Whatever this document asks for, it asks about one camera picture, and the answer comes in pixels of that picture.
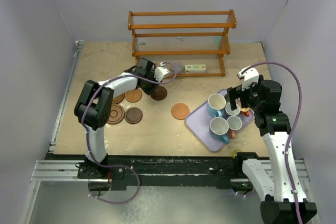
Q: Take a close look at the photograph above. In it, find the dark walnut coaster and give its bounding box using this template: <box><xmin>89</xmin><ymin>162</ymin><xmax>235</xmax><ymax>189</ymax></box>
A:
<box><xmin>124</xmin><ymin>107</ymin><xmax>143</xmax><ymax>124</ymax></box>
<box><xmin>150</xmin><ymin>86</ymin><xmax>167</xmax><ymax>101</ymax></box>

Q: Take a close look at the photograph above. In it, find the light wood coaster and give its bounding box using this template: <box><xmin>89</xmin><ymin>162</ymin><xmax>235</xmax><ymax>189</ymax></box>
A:
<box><xmin>124</xmin><ymin>89</ymin><xmax>142</xmax><ymax>103</ymax></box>

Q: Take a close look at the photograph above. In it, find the large blue mug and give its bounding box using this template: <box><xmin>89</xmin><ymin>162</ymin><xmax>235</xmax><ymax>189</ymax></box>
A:
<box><xmin>209</xmin><ymin>117</ymin><xmax>229</xmax><ymax>144</ymax></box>
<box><xmin>206</xmin><ymin>93</ymin><xmax>226</xmax><ymax>118</ymax></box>

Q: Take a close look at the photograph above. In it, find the brown ringed coaster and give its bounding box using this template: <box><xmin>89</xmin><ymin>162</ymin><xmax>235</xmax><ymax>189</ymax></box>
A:
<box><xmin>107</xmin><ymin>104</ymin><xmax>125</xmax><ymax>125</ymax></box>
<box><xmin>112</xmin><ymin>93</ymin><xmax>124</xmax><ymax>104</ymax></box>

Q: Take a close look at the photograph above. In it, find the orange wood coaster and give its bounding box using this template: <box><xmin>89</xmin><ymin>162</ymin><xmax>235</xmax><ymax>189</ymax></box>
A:
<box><xmin>171</xmin><ymin>103</ymin><xmax>190</xmax><ymax>120</ymax></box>

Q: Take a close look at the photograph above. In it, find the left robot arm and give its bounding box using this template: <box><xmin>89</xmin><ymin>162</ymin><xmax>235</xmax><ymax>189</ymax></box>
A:
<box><xmin>74</xmin><ymin>58</ymin><xmax>170</xmax><ymax>178</ymax></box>

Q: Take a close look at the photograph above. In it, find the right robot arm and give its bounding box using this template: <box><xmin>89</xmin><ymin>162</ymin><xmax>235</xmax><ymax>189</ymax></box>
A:
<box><xmin>227</xmin><ymin>79</ymin><xmax>317</xmax><ymax>223</ymax></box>

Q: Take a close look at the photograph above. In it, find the orange brown mug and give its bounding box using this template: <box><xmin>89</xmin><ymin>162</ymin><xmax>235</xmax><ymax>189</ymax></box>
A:
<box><xmin>240</xmin><ymin>108</ymin><xmax>250</xmax><ymax>117</ymax></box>

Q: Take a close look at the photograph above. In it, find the small grey mug rear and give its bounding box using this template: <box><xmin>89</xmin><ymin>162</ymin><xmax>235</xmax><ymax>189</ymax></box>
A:
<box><xmin>224</xmin><ymin>102</ymin><xmax>241</xmax><ymax>116</ymax></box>

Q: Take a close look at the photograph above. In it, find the large blue mug front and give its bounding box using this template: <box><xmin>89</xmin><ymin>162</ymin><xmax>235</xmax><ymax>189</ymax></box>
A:
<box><xmin>209</xmin><ymin>117</ymin><xmax>229</xmax><ymax>144</ymax></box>

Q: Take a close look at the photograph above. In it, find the white long box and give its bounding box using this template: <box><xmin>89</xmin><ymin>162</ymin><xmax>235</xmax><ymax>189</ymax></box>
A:
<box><xmin>184</xmin><ymin>64</ymin><xmax>206</xmax><ymax>74</ymax></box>

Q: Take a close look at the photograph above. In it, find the wooden three-tier shelf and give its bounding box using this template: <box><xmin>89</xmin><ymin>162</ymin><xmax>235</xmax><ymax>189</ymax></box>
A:
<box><xmin>128</xmin><ymin>9</ymin><xmax>237</xmax><ymax>77</ymax></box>

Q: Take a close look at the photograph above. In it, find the yellow tape roll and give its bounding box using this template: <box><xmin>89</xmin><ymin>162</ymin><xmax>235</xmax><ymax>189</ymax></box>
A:
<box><xmin>232</xmin><ymin>149</ymin><xmax>242</xmax><ymax>158</ymax></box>

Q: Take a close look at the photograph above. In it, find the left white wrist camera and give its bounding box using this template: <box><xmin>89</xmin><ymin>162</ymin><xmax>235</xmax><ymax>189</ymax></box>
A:
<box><xmin>154</xmin><ymin>62</ymin><xmax>170</xmax><ymax>82</ymax></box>

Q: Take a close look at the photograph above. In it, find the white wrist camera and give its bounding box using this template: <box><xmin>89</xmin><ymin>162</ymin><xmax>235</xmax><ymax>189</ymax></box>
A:
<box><xmin>237</xmin><ymin>67</ymin><xmax>259</xmax><ymax>90</ymax></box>
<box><xmin>154</xmin><ymin>62</ymin><xmax>170</xmax><ymax>82</ymax></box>

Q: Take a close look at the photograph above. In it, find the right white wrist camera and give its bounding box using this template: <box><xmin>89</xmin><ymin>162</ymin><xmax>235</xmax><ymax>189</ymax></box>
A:
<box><xmin>237</xmin><ymin>67</ymin><xmax>259</xmax><ymax>90</ymax></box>

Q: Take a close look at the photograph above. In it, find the small orange-handled mug front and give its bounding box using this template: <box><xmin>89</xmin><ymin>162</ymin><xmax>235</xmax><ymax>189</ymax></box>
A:
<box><xmin>227</xmin><ymin>116</ymin><xmax>243</xmax><ymax>139</ymax></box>

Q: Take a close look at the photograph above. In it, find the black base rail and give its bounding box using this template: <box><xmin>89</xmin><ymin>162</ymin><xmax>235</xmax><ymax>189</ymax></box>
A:
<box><xmin>44</xmin><ymin>152</ymin><xmax>271</xmax><ymax>190</ymax></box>

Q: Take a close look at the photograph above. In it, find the aluminium frame rail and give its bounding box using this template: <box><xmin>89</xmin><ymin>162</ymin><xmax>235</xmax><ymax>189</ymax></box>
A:
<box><xmin>19</xmin><ymin>40</ymin><xmax>85</xmax><ymax>223</ymax></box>

